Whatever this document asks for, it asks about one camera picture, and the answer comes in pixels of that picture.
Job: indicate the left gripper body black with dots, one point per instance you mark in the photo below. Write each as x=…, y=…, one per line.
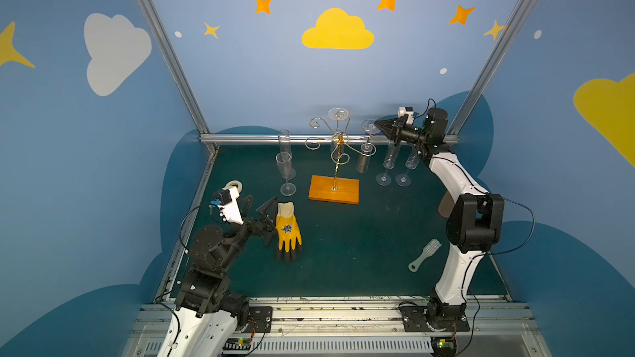
x=258, y=222

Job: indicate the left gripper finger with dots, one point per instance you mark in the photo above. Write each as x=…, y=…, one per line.
x=267, y=213
x=245, y=206

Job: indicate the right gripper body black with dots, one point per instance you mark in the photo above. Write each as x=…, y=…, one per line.
x=397, y=130

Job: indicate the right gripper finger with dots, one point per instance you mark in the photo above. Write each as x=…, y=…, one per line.
x=389, y=132
x=397, y=122

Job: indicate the clear flute glass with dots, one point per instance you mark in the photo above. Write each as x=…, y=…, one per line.
x=391, y=155
x=284, y=163
x=403, y=180
x=367, y=148
x=285, y=146
x=339, y=115

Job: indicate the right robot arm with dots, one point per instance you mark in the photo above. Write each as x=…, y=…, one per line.
x=474, y=224

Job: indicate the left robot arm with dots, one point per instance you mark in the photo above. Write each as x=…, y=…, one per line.
x=206, y=313

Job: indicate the white tape roll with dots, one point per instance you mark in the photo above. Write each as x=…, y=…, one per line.
x=235, y=184

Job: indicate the yellow black work glove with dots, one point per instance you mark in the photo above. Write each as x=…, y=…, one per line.
x=287, y=232

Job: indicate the translucent brown plastic cup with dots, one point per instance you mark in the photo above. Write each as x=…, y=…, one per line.
x=446, y=205

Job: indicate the white plastic brush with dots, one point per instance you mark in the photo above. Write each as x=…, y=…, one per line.
x=427, y=252

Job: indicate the left controller board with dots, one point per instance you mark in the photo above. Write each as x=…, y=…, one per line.
x=240, y=345

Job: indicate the controller board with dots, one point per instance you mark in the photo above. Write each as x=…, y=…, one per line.
x=443, y=347
x=240, y=345

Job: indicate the right controller board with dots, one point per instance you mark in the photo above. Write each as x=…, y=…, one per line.
x=443, y=347

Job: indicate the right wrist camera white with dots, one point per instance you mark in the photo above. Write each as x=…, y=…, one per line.
x=406, y=115

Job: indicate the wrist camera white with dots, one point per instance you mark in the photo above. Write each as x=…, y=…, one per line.
x=406, y=115
x=226, y=201

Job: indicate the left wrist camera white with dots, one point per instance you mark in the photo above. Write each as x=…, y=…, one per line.
x=226, y=201

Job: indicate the horizontal aluminium frame bar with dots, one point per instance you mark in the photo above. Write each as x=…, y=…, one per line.
x=261, y=139

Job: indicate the gold wire glass rack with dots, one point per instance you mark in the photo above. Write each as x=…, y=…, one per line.
x=334, y=189

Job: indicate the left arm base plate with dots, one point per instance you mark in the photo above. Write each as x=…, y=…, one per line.
x=255, y=319

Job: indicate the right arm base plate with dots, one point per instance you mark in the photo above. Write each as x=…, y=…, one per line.
x=414, y=318

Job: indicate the left aluminium frame post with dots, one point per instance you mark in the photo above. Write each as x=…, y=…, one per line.
x=162, y=40

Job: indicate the aluminium frame post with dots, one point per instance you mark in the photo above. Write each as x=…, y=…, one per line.
x=162, y=40
x=516, y=19

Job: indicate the right aluminium frame post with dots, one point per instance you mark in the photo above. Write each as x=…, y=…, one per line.
x=516, y=19

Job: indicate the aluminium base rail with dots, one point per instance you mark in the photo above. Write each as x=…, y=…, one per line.
x=362, y=326

